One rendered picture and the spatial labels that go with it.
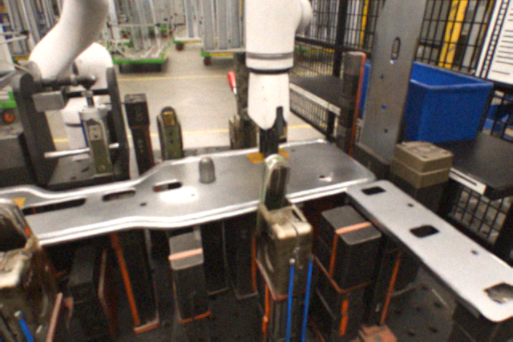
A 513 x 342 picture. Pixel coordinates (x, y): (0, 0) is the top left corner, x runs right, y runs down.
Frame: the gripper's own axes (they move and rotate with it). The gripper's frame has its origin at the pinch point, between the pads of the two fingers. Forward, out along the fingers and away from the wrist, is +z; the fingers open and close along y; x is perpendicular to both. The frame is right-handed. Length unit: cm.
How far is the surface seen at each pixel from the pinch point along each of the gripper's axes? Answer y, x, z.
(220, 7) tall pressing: -669, 157, -14
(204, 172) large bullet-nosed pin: 1.3, -13.4, 2.9
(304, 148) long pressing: -6.2, 11.7, 5.4
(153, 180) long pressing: -3.0, -22.9, 5.2
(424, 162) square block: 16.6, 23.7, 0.1
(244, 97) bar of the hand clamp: -14.7, -0.1, -6.0
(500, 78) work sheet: 6, 54, -11
